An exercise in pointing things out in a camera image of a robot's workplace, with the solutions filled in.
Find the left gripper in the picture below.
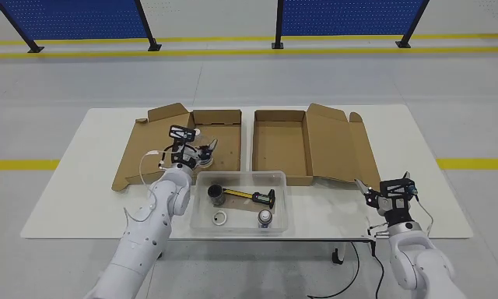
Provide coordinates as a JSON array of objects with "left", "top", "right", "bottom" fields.
[{"left": 170, "top": 138, "right": 219, "bottom": 171}]

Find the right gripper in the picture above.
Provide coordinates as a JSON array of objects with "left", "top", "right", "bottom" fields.
[{"left": 353, "top": 171, "right": 424, "bottom": 238}]

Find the dark metal bush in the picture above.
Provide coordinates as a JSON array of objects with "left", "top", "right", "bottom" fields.
[{"left": 206, "top": 183, "right": 227, "bottom": 207}]

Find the shallow cardboard box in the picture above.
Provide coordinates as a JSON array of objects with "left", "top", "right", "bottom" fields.
[
  {"left": 251, "top": 102, "right": 382, "bottom": 192},
  {"left": 110, "top": 102, "right": 243, "bottom": 192}
]

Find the brown cardboard sheet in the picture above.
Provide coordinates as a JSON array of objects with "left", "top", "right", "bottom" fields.
[{"left": 223, "top": 192, "right": 275, "bottom": 215}]

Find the yellow black digital caliper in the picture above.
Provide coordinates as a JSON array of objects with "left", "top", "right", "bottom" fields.
[{"left": 223, "top": 187, "right": 277, "bottom": 210}]

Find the deep clear plastic tray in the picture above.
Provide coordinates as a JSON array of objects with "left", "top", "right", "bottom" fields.
[{"left": 189, "top": 170, "right": 290, "bottom": 237}]

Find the silver metal bush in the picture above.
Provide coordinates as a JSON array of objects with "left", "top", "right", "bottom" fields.
[{"left": 257, "top": 209, "right": 273, "bottom": 229}]

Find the white table leg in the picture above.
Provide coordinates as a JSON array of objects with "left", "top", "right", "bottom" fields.
[{"left": 331, "top": 242, "right": 348, "bottom": 266}]

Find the white partition panel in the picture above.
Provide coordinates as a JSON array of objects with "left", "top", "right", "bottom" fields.
[
  {"left": 414, "top": 0, "right": 498, "bottom": 37},
  {"left": 135, "top": 0, "right": 279, "bottom": 39}
]

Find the blue partition panel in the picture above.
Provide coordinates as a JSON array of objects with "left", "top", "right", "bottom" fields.
[
  {"left": 280, "top": 0, "right": 431, "bottom": 37},
  {"left": 0, "top": 0, "right": 149, "bottom": 41}
]

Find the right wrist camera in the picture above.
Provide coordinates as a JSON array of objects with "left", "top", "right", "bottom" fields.
[{"left": 378, "top": 177, "right": 420, "bottom": 203}]

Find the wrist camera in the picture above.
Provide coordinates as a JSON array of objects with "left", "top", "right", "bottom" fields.
[
  {"left": 160, "top": 124, "right": 198, "bottom": 168},
  {"left": 378, "top": 177, "right": 420, "bottom": 203}
]

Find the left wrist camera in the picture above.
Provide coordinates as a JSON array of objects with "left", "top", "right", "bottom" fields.
[{"left": 160, "top": 124, "right": 198, "bottom": 168}]

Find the thin grey cable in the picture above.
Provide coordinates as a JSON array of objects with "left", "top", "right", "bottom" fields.
[{"left": 414, "top": 195, "right": 435, "bottom": 237}]

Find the white metal ring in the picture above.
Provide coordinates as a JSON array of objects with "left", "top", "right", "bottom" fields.
[{"left": 212, "top": 209, "right": 230, "bottom": 227}]

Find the thin white cable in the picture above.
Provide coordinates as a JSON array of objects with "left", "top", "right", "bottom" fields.
[{"left": 123, "top": 149, "right": 163, "bottom": 223}]

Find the black cable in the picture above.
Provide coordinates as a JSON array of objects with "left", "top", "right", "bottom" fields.
[{"left": 307, "top": 241, "right": 386, "bottom": 299}]

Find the black partition post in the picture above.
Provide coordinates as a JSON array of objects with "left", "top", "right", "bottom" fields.
[
  {"left": 129, "top": 0, "right": 163, "bottom": 52},
  {"left": 395, "top": 0, "right": 437, "bottom": 49},
  {"left": 0, "top": 2, "right": 45, "bottom": 54},
  {"left": 271, "top": 0, "right": 286, "bottom": 51}
]

